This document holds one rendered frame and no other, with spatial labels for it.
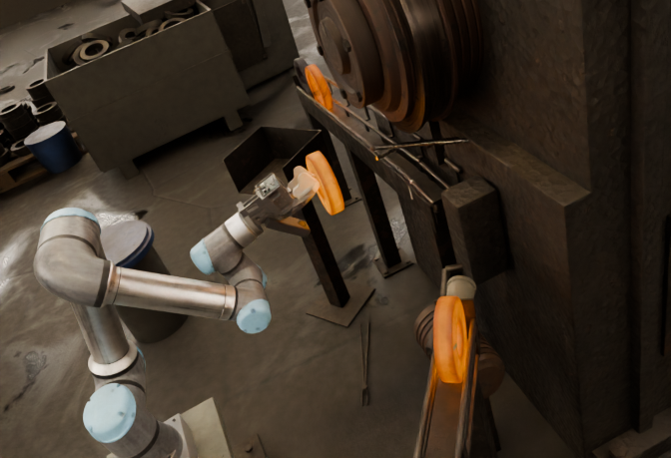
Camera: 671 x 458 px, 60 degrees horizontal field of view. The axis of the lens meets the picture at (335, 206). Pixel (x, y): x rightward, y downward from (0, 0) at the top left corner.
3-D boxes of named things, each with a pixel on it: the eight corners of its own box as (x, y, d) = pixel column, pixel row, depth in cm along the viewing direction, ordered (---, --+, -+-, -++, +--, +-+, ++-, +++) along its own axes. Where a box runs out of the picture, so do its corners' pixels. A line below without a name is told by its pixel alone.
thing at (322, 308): (325, 274, 237) (261, 125, 197) (377, 289, 222) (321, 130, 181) (296, 310, 226) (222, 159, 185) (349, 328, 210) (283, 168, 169)
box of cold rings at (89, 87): (227, 84, 445) (183, -18, 401) (259, 118, 379) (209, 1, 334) (101, 143, 427) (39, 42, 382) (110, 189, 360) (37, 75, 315)
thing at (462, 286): (478, 296, 120) (473, 273, 117) (474, 327, 113) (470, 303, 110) (449, 296, 122) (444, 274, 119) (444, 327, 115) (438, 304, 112)
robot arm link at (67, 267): (32, 264, 104) (282, 304, 125) (40, 232, 113) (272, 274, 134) (20, 314, 108) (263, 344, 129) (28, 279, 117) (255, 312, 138)
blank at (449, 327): (470, 369, 112) (452, 368, 113) (463, 288, 112) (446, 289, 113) (456, 396, 97) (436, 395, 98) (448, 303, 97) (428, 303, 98)
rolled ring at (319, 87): (329, 120, 224) (336, 116, 225) (319, 81, 211) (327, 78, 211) (311, 96, 236) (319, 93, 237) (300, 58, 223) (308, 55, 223)
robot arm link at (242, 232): (248, 252, 134) (241, 234, 140) (264, 240, 134) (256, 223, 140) (228, 232, 129) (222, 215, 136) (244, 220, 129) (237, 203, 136)
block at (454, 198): (494, 250, 140) (480, 170, 126) (514, 268, 133) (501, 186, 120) (456, 269, 139) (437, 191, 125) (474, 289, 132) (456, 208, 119)
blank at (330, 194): (312, 142, 140) (299, 147, 139) (332, 162, 126) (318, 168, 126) (331, 196, 147) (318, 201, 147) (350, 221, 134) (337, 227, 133)
